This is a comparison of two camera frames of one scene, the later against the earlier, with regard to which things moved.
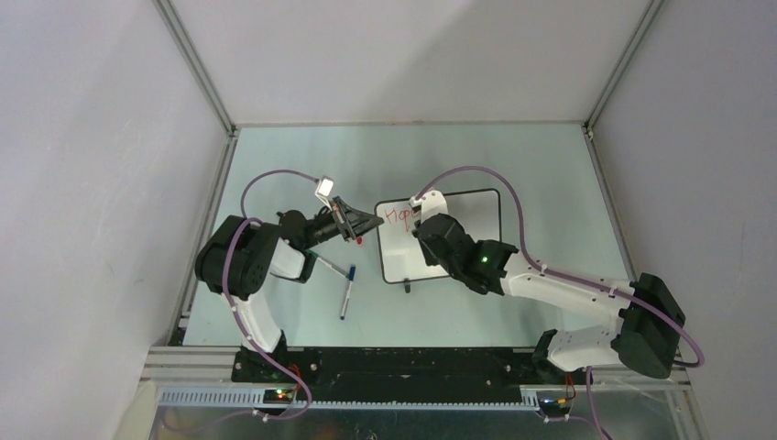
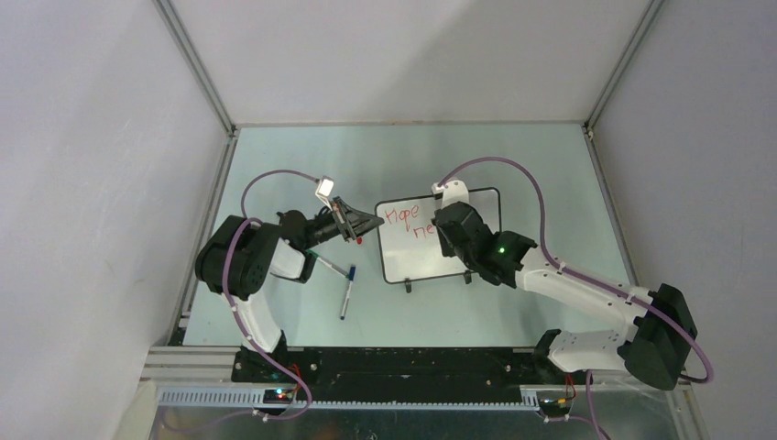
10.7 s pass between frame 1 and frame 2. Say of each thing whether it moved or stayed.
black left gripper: stayed
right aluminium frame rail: stayed
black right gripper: moved
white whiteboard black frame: stayed
